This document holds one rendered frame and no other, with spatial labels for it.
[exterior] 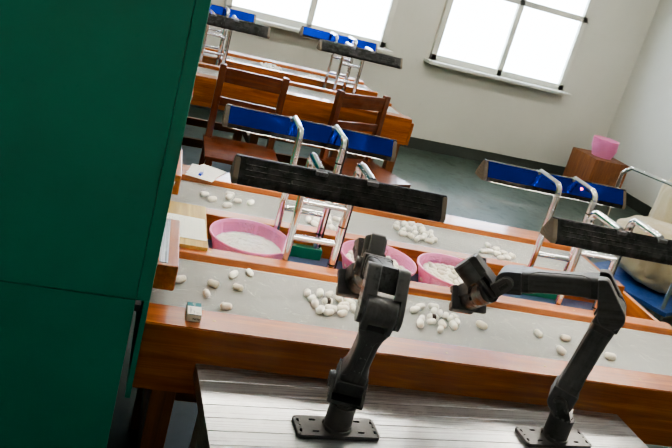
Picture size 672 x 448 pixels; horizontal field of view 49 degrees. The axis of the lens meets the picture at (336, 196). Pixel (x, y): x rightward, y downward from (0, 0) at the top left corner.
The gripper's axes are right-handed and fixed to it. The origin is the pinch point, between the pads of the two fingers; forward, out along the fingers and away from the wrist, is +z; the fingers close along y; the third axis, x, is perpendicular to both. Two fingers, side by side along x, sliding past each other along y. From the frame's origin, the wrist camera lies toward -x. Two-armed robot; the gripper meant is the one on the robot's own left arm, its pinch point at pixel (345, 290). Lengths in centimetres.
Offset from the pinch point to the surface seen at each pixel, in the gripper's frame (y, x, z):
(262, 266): 18.0, -10.7, 27.2
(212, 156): 22, -116, 194
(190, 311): 39.9, 12.0, -3.2
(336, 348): 2.9, 16.4, -4.9
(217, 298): 31.8, 4.2, 12.6
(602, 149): -382, -290, 383
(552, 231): -63, -27, -2
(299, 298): 8.0, -0.5, 18.0
